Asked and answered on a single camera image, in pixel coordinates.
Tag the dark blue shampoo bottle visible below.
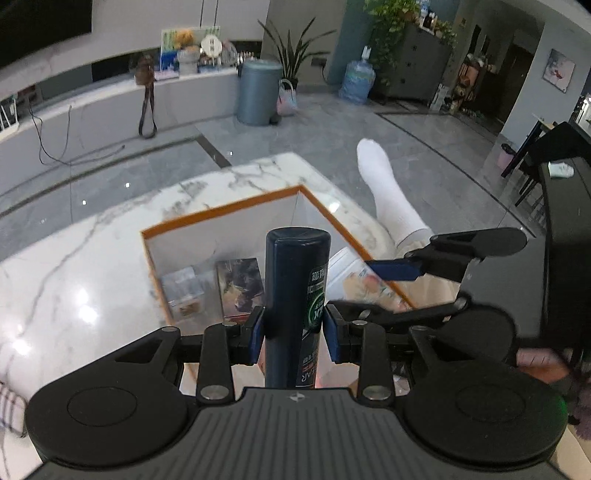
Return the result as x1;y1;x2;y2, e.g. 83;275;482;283
263;227;331;389

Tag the dark patterned small box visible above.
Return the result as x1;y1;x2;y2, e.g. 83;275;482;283
215;258;264;323

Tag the green potted plant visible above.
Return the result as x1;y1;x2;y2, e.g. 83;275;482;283
257;17;337;90

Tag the silver grey small box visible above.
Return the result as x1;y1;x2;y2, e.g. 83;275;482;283
159;266;205;321

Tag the white floral printed bottle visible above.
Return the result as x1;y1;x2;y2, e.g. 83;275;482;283
327;247;410;312

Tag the dark grey cabinet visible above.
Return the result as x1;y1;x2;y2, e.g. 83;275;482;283
387;24;452;103

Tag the wall picture frame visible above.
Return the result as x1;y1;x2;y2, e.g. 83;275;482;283
543;49;576;93

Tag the orange storage box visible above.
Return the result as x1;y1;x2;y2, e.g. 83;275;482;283
141;185;394;331

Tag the dark dining table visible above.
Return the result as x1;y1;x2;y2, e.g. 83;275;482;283
501;120;590;207

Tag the black cable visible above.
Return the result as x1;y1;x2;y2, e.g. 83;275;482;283
27;103;127;167

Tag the white sock foot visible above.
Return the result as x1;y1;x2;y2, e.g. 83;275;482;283
356;138;432;247

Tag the person's right hand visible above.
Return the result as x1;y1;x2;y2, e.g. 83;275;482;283
516;349;569;384

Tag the brown camera with strap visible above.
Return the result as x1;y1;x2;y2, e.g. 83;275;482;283
134;55;157;139

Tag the grey trash bin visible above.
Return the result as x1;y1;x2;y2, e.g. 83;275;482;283
236;59;283;126

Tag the plaid zippered case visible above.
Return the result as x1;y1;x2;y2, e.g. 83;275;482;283
0;383;27;438

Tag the blue water jug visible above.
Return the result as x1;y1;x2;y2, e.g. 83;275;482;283
339;46;376;104

